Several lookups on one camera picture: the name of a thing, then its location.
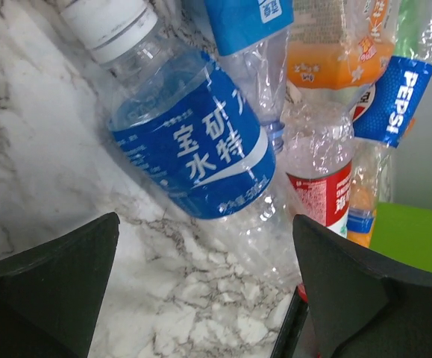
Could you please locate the orange label bottle centre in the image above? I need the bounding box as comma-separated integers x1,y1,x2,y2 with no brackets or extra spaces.
287,0,400,90

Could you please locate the blue label bottle back right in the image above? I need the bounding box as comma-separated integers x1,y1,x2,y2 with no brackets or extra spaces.
353,56,432,148

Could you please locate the nongfu red label bottle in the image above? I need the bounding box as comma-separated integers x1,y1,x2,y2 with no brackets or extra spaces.
281,101,354,238

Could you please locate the blue label water bottle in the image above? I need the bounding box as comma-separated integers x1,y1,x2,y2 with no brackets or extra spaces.
61,1,301,288

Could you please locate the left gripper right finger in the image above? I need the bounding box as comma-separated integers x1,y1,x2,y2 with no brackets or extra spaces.
293,215,432,357

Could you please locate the green sprite bottle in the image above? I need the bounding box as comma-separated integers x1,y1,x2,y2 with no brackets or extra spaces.
393,0,432,64

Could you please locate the crushed blue label bottle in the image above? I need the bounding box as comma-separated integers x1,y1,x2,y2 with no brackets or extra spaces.
204,0,294,154

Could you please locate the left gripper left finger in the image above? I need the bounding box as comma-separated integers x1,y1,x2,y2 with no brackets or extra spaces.
0,213,119,357

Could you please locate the green plastic bin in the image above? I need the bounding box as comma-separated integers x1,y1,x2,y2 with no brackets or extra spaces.
370,203,432,272

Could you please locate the orange juice bottle right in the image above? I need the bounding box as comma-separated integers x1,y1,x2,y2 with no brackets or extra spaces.
347,139,390,248

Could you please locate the right black foam pad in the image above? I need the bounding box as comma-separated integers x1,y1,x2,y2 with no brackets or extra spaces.
270,289,309,358

